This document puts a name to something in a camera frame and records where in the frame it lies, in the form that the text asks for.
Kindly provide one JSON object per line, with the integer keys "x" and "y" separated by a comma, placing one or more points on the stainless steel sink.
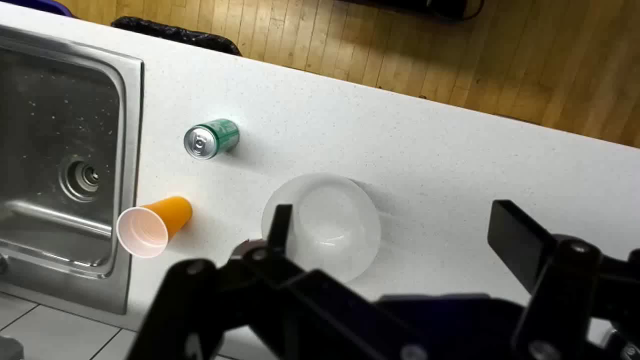
{"x": 40, "y": 132}

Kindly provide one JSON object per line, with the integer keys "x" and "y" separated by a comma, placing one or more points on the blue plastic bin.
{"x": 32, "y": 4}

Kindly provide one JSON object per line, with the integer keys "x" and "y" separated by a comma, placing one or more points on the black equipment base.
{"x": 412, "y": 4}

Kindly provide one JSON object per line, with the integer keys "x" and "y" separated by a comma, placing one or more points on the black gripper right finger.
{"x": 573, "y": 292}

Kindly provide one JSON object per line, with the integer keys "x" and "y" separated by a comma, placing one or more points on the translucent plastic bowl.
{"x": 337, "y": 221}

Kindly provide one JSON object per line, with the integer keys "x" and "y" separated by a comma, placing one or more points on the green soda can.
{"x": 219, "y": 136}

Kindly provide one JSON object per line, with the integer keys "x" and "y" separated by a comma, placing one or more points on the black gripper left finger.
{"x": 201, "y": 312}

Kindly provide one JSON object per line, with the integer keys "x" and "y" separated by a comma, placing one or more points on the orange plastic cup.
{"x": 162, "y": 221}

